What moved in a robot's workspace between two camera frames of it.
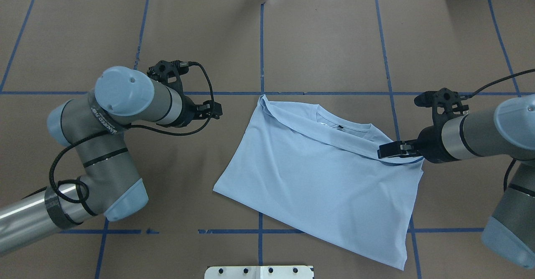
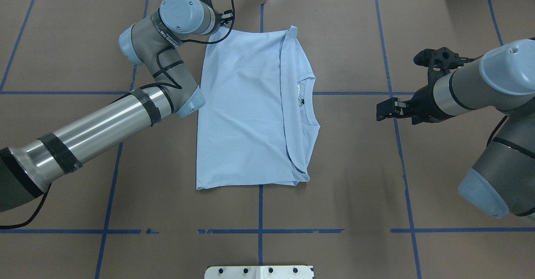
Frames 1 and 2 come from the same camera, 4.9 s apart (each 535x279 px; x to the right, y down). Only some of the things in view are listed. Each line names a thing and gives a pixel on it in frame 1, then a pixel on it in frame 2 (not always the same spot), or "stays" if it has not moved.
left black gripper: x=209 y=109 → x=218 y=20
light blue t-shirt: x=319 y=168 → x=253 y=130
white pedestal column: x=259 y=272 stays
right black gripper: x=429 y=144 → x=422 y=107
